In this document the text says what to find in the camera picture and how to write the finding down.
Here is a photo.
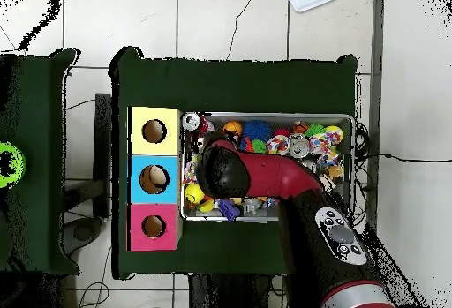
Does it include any dark green table cloth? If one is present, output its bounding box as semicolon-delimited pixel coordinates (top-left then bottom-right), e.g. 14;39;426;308
0;48;80;276
110;46;359;281

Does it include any crushed red black can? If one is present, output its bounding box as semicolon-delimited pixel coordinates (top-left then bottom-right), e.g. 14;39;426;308
181;111;209;135

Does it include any orange foam basketball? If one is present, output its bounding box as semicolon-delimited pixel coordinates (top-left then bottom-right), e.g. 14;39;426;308
222;120;244;139

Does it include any blue spiky rubber ball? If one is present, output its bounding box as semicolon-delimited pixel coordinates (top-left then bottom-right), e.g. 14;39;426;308
242;119;272;143

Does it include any grey round floor base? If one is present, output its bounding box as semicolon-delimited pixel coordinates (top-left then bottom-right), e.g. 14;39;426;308
62;215;104;257

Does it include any thin black floor cable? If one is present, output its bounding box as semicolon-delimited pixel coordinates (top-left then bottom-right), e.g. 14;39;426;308
225;0;256;61

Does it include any colourful paper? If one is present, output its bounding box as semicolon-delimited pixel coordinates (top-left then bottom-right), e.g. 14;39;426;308
182;161;199;185
309;133;343;167

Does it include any lime green bowl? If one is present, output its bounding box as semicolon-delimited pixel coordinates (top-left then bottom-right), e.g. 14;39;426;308
0;140;28;190

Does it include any wooden box with three holes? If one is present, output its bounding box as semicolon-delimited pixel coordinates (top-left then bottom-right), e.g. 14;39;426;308
126;106;184;252

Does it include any shallow wire mesh bin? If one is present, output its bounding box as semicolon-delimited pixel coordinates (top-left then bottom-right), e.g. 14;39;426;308
179;110;356;223

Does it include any black power cable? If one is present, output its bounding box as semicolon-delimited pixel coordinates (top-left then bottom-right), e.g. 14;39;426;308
356;151;452;163

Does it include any green spiky rubber ball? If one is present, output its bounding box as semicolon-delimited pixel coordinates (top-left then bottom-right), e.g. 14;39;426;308
305;124;327;139

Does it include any white tray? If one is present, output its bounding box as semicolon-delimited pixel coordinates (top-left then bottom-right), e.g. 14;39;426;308
286;0;351;14

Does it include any purple plastic toy block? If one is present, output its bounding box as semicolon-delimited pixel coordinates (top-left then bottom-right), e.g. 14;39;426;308
217;198;241;222

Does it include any crushed silver can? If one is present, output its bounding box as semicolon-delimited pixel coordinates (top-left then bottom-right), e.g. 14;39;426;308
289;134;311;158

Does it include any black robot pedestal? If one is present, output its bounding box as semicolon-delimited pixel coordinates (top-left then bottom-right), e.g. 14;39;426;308
188;273;294;308

